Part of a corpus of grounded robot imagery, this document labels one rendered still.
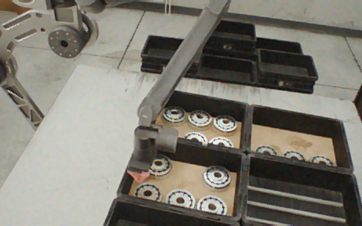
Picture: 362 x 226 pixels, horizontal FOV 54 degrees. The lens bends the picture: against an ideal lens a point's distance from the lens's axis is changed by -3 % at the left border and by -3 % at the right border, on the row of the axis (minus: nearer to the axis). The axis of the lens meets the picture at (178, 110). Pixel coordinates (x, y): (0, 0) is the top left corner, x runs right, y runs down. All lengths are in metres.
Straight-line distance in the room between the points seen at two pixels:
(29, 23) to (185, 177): 0.92
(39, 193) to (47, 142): 0.28
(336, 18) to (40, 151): 3.75
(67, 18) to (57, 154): 0.58
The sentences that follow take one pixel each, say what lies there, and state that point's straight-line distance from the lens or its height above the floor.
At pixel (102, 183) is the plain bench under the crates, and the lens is 1.51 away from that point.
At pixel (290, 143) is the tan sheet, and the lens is 1.59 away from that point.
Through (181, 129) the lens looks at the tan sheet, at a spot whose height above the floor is 0.83.
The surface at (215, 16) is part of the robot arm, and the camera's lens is 1.05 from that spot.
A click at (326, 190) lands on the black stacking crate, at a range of 1.48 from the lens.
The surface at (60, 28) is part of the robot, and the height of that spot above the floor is 1.20.
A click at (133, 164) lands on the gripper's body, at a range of 1.10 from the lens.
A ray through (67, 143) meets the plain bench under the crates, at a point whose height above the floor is 0.70.
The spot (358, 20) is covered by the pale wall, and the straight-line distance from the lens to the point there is 4.71.
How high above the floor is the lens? 1.87
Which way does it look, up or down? 40 degrees down
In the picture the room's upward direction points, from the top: 5 degrees clockwise
